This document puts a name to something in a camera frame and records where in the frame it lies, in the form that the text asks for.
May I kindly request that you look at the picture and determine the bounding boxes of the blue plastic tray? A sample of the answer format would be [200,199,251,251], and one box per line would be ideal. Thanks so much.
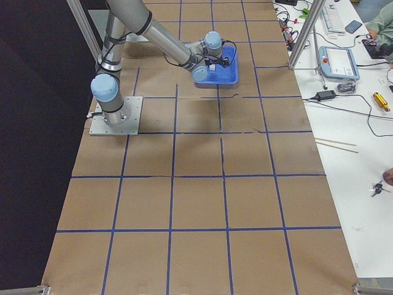
[191,45,239,88]

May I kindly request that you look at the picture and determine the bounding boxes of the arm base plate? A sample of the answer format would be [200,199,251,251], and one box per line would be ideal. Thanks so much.
[89,96,143,136]
[126,32,150,43]

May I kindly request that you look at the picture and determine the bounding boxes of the blue grey phone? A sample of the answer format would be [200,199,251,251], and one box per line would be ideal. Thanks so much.
[344,20,362,34]

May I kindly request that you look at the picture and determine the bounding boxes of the person in green shirt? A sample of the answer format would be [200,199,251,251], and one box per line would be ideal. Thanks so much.
[364,2,393,61]

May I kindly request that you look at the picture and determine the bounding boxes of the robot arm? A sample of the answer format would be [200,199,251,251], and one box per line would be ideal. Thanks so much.
[90,1,233,127]

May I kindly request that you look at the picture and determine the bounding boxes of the green clamp tool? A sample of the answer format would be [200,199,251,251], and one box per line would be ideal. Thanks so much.
[299,8,309,19]

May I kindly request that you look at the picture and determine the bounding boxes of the robot teach pendant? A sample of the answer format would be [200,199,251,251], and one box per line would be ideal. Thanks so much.
[318,46,360,81]

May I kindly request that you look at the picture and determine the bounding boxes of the brown paper table cover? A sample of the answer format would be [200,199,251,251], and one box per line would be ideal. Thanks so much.
[42,1,356,294]

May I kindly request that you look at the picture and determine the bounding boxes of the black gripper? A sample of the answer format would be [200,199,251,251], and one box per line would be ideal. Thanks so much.
[204,55,230,68]

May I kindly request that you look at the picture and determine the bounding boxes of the wooden stick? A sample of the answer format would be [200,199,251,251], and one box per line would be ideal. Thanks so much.
[314,138,359,154]

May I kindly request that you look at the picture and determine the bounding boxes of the black coiled cable bundle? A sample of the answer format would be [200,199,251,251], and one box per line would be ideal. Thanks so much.
[336,82,357,94]

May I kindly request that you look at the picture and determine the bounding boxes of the white keyboard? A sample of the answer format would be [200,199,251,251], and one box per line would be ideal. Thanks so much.
[321,1,346,34]

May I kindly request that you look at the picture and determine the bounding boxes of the black power adapter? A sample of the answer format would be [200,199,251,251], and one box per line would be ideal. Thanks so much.
[315,90,336,101]

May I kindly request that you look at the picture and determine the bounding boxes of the bunch of keys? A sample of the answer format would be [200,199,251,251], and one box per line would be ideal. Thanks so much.
[370,181,391,197]

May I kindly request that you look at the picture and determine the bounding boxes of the aluminium frame post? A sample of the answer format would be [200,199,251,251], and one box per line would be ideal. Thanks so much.
[288,0,325,69]

